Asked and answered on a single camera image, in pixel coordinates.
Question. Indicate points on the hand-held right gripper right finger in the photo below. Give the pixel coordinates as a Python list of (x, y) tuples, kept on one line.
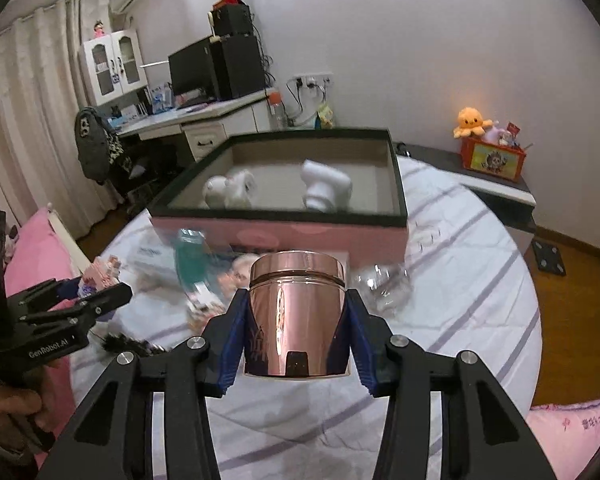
[(365, 355)]

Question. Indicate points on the black speaker box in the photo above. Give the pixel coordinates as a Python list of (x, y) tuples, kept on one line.
[(232, 20)]

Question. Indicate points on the yellow green hanging pouch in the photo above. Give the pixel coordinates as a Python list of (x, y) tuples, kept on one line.
[(325, 116)]

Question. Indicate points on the pink box with green rim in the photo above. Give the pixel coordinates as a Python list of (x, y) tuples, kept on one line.
[(330, 237)]

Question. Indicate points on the dark bedside cabinet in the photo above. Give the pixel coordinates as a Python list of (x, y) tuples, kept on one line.
[(500, 195)]

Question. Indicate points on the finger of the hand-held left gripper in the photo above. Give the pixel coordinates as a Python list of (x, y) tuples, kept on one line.
[(105, 297), (35, 294)]

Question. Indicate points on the white desk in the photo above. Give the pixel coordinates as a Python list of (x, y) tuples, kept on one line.
[(180, 115)]

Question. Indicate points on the small pink figurine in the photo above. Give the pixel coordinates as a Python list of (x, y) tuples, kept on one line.
[(99, 29)]

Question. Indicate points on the clear bottle with orange cap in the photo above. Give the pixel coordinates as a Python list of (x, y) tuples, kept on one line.
[(277, 110)]

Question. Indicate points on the cream curtain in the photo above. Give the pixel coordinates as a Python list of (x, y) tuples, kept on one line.
[(25, 125)]

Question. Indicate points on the pink building block toy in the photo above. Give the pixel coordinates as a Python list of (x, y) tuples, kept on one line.
[(102, 272)]

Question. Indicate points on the black square floor plate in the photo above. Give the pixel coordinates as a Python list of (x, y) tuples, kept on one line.
[(548, 257)]

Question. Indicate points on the pink embroidered blanket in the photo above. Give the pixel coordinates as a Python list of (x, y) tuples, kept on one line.
[(575, 435)]

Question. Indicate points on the small grey-haired doll figure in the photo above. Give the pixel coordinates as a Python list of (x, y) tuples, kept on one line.
[(240, 275)]

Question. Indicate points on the clear container with teal lid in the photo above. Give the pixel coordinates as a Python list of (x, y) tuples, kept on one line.
[(195, 265)]

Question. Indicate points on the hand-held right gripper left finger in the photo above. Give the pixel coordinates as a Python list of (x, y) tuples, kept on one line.
[(232, 350)]

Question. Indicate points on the purple plush toy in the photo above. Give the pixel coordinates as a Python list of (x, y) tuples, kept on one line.
[(500, 135)]

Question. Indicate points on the pink pillow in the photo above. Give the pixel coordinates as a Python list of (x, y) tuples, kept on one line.
[(35, 255)]

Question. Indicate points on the black fuzzy object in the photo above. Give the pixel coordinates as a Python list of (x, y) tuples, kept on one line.
[(130, 344)]

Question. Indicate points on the clear plastic case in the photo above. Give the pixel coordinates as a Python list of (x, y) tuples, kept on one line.
[(385, 287)]

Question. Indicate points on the black computer tower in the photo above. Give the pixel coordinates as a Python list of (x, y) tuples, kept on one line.
[(240, 67)]

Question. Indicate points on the white wall power outlet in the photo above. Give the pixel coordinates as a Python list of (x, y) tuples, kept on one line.
[(312, 80)]

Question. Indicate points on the orange printed box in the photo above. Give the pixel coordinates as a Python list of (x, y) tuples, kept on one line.
[(492, 160)]

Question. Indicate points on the blue and white carton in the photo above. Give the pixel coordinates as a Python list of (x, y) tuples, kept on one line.
[(160, 99)]

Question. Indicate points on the yellow plush duck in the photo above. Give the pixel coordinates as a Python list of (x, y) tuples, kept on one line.
[(472, 120)]

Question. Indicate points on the white cabinet with glass doors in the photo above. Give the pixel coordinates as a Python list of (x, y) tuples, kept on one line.
[(111, 67)]

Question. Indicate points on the white handheld dryer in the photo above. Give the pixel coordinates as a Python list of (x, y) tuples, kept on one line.
[(325, 182)]

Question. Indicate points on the black computer monitor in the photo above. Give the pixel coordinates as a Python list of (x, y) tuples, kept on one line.
[(190, 67)]

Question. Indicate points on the white desk drawer unit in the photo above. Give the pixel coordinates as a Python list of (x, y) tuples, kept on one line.
[(205, 139)]

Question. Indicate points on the person's left hand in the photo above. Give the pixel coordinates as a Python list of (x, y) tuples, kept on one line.
[(2, 410)]

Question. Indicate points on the white plush toy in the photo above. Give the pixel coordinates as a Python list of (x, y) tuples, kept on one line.
[(230, 190)]

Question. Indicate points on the white bed frame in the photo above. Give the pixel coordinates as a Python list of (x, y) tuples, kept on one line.
[(67, 240)]

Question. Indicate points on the rose gold metal jar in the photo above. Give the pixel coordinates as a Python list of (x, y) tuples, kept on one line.
[(295, 310)]

